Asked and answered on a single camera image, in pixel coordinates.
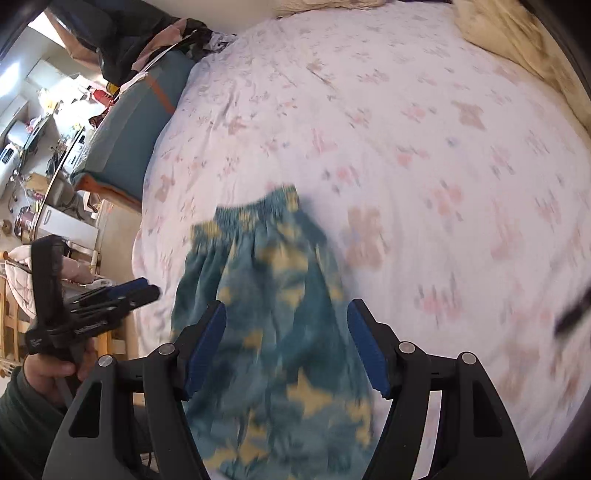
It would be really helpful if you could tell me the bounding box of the pink white cloth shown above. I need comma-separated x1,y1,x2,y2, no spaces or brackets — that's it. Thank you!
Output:
7,244,95,308

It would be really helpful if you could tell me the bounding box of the wooden chair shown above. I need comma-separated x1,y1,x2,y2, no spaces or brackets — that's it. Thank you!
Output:
0,272,127,374

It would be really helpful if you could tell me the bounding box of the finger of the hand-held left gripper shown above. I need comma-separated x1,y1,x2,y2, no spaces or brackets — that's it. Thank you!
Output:
69,277,151,306
74,285,161,319

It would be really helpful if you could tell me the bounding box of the white cabinet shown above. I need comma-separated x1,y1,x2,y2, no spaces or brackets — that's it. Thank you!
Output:
34,198,116,273

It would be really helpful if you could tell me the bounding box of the beige blanket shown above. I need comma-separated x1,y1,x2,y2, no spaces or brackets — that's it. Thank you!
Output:
450,0,583,121

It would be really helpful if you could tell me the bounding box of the person's left forearm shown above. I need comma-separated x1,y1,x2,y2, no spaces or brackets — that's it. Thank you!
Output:
0,367,81,480

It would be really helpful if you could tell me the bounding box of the cluttered kitchen counter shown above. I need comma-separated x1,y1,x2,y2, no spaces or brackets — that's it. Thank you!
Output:
0,55,100,241

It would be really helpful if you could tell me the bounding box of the floral bed sheet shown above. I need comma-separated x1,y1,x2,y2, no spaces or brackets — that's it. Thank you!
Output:
131,0,589,474

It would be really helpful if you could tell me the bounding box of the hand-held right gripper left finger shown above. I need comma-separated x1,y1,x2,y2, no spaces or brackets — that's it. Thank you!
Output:
42,300,228,480

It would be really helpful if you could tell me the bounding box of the person's left hand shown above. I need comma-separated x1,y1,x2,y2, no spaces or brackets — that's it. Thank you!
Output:
23,344,98,407

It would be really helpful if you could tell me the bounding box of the teal pillow orange trim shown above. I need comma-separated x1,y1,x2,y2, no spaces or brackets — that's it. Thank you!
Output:
69,48,197,206

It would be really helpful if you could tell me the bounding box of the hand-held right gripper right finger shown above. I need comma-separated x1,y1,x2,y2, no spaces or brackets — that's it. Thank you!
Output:
346,298,529,480

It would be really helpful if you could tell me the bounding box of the pile of dark clothes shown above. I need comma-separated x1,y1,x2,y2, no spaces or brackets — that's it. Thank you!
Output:
48,0,236,88

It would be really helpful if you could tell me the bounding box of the teal yellow patterned skirt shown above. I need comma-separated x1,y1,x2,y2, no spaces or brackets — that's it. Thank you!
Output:
170,184,376,480

